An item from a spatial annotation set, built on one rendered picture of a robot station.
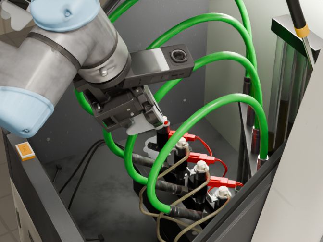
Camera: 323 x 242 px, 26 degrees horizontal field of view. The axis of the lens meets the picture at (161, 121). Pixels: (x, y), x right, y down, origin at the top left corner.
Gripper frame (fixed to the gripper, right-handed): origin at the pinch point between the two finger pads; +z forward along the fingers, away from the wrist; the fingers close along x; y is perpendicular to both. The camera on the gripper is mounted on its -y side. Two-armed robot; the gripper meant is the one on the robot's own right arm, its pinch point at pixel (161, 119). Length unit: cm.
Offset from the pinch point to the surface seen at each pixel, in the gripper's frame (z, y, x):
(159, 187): 18.7, 7.0, 1.4
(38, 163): 34, 33, -24
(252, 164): 26.4, -9.8, 1.3
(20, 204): 50, 46, -26
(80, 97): 8.4, 13.4, -17.0
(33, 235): 50, 45, -16
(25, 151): 33, 35, -28
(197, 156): 27.0, -0.9, -5.4
